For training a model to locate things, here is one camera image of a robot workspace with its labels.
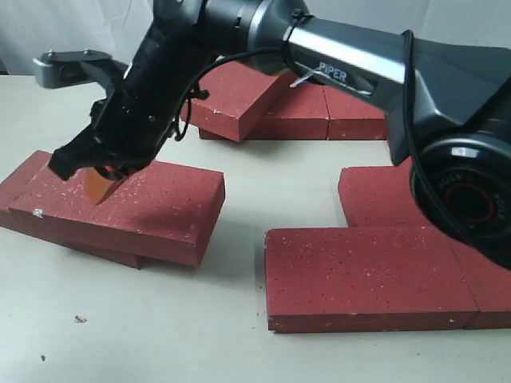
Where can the white backdrop cloth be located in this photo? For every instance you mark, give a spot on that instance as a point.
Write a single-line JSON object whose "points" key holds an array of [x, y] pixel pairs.
{"points": [[29, 28]]}

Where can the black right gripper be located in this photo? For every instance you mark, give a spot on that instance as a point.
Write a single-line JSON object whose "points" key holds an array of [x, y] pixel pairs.
{"points": [[127, 130]]}

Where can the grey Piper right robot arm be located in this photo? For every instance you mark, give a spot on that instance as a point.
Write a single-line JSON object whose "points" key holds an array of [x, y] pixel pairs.
{"points": [[447, 107]]}

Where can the red brick with white chip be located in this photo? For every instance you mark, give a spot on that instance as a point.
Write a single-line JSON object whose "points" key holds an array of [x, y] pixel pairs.
{"points": [[167, 212]]}

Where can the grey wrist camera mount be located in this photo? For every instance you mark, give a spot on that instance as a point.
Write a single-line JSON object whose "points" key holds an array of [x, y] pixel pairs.
{"points": [[55, 70]]}

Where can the red brick middle row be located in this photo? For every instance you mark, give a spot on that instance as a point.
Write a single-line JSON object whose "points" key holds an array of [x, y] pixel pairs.
{"points": [[379, 196]]}

